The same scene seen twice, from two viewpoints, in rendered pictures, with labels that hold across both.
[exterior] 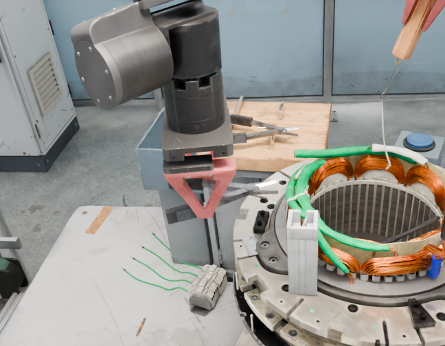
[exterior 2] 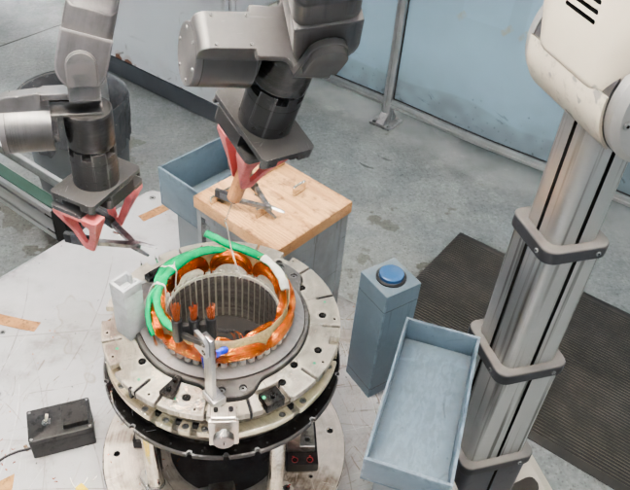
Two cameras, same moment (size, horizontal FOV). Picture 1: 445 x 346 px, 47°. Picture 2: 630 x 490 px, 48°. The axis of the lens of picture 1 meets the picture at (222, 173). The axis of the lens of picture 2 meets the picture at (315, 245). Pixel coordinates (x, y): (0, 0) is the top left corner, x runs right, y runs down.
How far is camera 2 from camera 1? 0.60 m
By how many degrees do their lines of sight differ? 18
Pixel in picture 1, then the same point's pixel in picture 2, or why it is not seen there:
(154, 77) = (36, 145)
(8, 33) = not seen: outside the picture
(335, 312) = (128, 357)
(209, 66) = (89, 149)
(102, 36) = (5, 109)
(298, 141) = (281, 224)
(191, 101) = (77, 166)
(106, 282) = (120, 266)
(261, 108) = (291, 178)
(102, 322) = (92, 297)
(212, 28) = (92, 125)
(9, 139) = not seen: hidden behind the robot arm
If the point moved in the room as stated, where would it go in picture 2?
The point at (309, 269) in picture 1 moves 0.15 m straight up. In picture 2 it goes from (123, 319) to (109, 227)
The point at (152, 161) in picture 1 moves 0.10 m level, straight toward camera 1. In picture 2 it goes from (168, 184) to (143, 216)
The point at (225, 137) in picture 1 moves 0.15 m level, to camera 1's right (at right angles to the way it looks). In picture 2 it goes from (93, 200) to (199, 239)
